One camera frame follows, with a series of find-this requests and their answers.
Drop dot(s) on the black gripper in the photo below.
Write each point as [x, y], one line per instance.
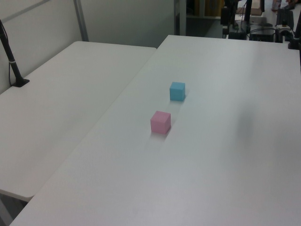
[231, 3]

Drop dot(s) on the blue cube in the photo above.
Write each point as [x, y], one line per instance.
[176, 93]

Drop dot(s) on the pink cube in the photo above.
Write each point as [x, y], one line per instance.
[160, 124]

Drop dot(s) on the black upright pole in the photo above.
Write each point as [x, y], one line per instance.
[247, 11]

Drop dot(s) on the cardboard box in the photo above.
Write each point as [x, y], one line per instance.
[255, 11]

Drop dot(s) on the black electronics box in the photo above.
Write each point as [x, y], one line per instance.
[262, 35]

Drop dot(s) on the emergency stop button box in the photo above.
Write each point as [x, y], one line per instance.
[284, 28]

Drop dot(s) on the black chair back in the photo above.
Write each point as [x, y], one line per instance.
[285, 17]

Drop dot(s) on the black clamp stand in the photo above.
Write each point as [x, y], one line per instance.
[295, 35]

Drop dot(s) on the white side table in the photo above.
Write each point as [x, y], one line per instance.
[70, 99]

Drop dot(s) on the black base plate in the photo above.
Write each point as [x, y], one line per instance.
[236, 35]

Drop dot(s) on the grey metal partition post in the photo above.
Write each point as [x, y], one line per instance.
[81, 21]

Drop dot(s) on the black camera stand pole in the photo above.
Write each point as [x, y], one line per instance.
[11, 58]

